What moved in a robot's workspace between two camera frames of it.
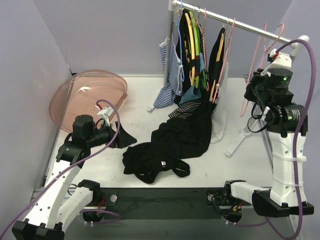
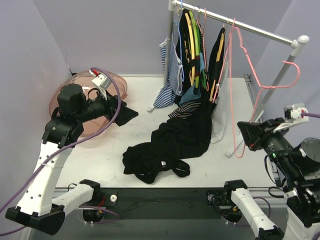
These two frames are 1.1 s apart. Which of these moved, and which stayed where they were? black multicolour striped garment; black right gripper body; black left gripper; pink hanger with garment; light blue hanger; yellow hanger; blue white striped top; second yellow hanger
Moved: black left gripper; black right gripper body
Stayed: second yellow hanger; blue white striped top; light blue hanger; black multicolour striped garment; pink hanger with garment; yellow hanger
